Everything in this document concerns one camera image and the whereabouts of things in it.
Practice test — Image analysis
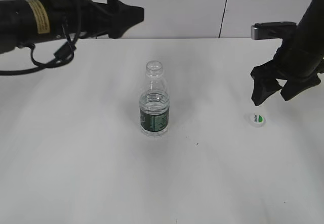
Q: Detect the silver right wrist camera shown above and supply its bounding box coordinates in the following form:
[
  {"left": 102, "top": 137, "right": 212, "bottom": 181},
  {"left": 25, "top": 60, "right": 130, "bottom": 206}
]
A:
[{"left": 251, "top": 21, "right": 297, "bottom": 40}]

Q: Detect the white green bottle cap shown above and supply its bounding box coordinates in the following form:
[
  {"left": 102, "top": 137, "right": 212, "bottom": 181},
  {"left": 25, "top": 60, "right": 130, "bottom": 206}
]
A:
[{"left": 245, "top": 113, "right": 266, "bottom": 128}]

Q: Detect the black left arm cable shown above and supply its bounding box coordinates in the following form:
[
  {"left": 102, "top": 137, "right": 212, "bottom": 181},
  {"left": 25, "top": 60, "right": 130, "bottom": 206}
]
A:
[{"left": 0, "top": 6, "right": 82, "bottom": 76}]

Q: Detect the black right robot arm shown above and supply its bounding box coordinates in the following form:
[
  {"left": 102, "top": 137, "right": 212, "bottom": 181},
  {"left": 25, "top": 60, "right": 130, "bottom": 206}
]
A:
[{"left": 251, "top": 0, "right": 323, "bottom": 106}]

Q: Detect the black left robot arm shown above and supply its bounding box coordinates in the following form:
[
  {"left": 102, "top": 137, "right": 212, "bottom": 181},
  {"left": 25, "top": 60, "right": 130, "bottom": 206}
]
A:
[{"left": 1, "top": 0, "right": 144, "bottom": 54}]

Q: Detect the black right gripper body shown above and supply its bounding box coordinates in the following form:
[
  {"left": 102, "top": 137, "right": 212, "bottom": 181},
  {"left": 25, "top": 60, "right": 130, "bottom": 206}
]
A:
[{"left": 251, "top": 57, "right": 323, "bottom": 87}]

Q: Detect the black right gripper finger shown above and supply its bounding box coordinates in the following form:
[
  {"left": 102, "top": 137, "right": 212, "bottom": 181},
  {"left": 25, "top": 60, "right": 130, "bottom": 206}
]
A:
[
  {"left": 280, "top": 75, "right": 321, "bottom": 101},
  {"left": 251, "top": 78, "right": 282, "bottom": 106}
]

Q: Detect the clear plastic water bottle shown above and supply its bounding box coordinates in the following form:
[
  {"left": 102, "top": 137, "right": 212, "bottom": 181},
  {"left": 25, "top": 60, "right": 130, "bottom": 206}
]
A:
[{"left": 139, "top": 61, "right": 170, "bottom": 137}]

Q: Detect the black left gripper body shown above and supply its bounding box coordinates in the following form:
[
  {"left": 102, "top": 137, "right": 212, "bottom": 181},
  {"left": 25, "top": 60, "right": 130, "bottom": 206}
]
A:
[{"left": 34, "top": 0, "right": 109, "bottom": 43}]

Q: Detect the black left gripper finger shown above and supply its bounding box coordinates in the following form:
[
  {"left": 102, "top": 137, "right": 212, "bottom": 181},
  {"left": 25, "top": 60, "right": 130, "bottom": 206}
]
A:
[{"left": 107, "top": 0, "right": 144, "bottom": 39}]

